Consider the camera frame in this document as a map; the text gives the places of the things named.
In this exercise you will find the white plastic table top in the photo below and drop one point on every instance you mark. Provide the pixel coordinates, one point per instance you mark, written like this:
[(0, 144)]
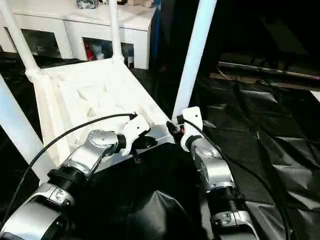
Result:
[(90, 95)]

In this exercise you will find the white plastic table leg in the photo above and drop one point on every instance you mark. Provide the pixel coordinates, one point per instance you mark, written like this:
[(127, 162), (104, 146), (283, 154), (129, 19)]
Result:
[(17, 125), (17, 35), (115, 30), (195, 50)]

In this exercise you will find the black plastic mat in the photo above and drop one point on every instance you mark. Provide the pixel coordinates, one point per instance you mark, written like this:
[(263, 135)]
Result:
[(270, 140)]

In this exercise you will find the small red bottle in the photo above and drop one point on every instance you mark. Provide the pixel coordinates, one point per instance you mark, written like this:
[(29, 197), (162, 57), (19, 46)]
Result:
[(89, 50)]

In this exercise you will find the black low bench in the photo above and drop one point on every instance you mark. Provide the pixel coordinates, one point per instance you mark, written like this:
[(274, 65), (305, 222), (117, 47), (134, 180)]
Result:
[(270, 70)]

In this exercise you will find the white glass-door cabinet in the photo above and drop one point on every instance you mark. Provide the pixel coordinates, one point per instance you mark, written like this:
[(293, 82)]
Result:
[(50, 15)]

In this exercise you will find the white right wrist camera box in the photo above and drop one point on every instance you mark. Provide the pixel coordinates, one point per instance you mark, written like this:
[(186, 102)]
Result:
[(192, 117)]

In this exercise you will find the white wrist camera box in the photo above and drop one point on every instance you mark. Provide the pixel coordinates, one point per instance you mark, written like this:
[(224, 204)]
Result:
[(135, 125), (192, 117)]

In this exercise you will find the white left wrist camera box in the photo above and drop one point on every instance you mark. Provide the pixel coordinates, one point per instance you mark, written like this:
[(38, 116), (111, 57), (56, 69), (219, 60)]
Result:
[(135, 125)]

